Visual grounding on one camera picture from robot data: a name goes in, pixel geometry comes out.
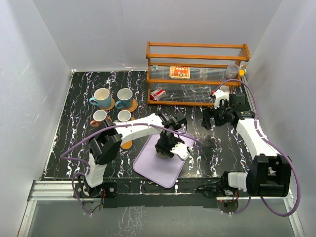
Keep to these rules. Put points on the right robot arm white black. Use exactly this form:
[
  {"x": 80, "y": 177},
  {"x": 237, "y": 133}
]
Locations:
[{"x": 269, "y": 173}]

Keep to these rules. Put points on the white carton box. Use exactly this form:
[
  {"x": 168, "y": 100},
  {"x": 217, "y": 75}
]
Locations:
[{"x": 225, "y": 89}]

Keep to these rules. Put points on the wooden shelf rack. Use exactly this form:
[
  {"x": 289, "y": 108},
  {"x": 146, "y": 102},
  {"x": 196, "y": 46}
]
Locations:
[{"x": 207, "y": 62}]

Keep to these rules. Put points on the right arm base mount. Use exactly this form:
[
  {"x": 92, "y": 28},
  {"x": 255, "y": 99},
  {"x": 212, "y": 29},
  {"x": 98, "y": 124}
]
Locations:
[{"x": 226, "y": 196}]

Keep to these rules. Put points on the grey mug front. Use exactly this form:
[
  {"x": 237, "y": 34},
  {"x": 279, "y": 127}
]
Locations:
[{"x": 125, "y": 98}]

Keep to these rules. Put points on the clear plastic cup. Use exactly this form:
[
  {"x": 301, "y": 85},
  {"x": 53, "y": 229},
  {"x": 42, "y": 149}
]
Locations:
[{"x": 232, "y": 71}]

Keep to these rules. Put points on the orange face coaster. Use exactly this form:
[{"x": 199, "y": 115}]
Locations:
[{"x": 127, "y": 145}]

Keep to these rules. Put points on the lavender plastic tray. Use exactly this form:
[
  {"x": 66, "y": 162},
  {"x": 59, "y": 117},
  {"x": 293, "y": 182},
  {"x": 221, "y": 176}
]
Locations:
[{"x": 162, "y": 171}]

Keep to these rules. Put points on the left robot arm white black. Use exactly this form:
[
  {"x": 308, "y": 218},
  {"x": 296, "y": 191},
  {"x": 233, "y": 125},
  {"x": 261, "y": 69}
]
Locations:
[{"x": 105, "y": 146}]

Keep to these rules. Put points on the pink mug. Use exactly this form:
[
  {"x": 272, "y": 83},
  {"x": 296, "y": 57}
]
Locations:
[{"x": 98, "y": 117}]

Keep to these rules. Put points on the woven rattan coaster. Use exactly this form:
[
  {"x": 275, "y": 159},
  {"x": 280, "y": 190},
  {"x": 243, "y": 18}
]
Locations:
[
  {"x": 133, "y": 107},
  {"x": 110, "y": 107}
]

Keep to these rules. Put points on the large blue mug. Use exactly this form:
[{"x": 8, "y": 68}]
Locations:
[{"x": 101, "y": 98}]

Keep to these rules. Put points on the orange snack packet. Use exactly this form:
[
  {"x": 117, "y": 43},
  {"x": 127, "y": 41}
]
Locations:
[{"x": 179, "y": 72}]

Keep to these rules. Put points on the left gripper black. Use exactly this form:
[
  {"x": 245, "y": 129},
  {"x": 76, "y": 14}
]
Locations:
[{"x": 166, "y": 150}]

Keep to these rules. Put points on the red white can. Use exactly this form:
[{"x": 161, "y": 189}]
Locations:
[{"x": 157, "y": 94}]

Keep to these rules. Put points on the grey mug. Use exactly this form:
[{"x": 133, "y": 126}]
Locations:
[
  {"x": 123, "y": 116},
  {"x": 125, "y": 98}
]

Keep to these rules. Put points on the small olive cup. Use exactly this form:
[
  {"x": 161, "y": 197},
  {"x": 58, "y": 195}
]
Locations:
[{"x": 161, "y": 155}]

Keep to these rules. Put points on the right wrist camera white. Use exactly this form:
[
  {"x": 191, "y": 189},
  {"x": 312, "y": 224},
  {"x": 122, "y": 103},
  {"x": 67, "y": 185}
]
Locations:
[{"x": 219, "y": 95}]

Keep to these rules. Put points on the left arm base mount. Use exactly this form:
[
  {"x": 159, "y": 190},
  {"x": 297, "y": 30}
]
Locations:
[{"x": 82, "y": 192}]

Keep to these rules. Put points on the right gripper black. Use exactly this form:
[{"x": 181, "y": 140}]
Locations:
[{"x": 208, "y": 113}]

